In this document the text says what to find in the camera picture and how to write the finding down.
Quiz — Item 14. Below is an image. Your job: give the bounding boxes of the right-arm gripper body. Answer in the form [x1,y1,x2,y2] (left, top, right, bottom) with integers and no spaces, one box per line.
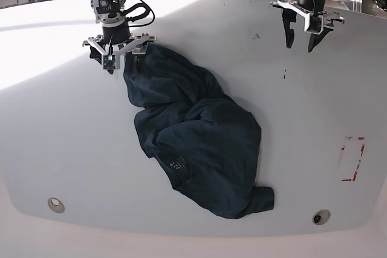
[82,24,157,62]

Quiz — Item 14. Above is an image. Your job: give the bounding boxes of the red tape rectangle marking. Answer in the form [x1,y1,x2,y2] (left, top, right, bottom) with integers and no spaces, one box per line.
[338,137,365,182]

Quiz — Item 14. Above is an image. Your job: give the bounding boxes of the dark blue T-shirt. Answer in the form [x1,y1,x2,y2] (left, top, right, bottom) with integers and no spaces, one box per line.
[123,44,275,219]

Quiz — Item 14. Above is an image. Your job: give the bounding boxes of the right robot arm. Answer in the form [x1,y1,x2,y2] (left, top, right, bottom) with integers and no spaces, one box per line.
[82,0,156,75]

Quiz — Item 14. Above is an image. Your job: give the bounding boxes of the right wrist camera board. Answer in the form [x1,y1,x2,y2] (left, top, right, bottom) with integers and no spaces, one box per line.
[102,54,117,71]

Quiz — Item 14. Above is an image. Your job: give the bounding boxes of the left round table grommet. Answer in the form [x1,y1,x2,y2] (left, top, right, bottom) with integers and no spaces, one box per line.
[48,198,65,214]

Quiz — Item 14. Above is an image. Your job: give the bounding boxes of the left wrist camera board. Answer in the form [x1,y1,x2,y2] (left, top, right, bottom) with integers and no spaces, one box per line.
[308,16,322,34]

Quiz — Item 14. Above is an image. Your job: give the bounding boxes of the right round table grommet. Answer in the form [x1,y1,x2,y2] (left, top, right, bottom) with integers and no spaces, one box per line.
[312,209,331,225]

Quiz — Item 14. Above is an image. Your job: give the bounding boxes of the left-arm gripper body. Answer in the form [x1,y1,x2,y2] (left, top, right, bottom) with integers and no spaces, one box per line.
[270,0,345,33]

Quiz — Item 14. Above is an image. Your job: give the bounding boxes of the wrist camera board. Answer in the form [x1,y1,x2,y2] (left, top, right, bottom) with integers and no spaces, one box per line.
[102,54,117,71]
[308,16,322,34]

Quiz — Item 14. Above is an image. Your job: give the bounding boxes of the round table grommet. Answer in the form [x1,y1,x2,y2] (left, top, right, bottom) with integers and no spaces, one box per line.
[48,198,65,214]
[312,209,331,225]

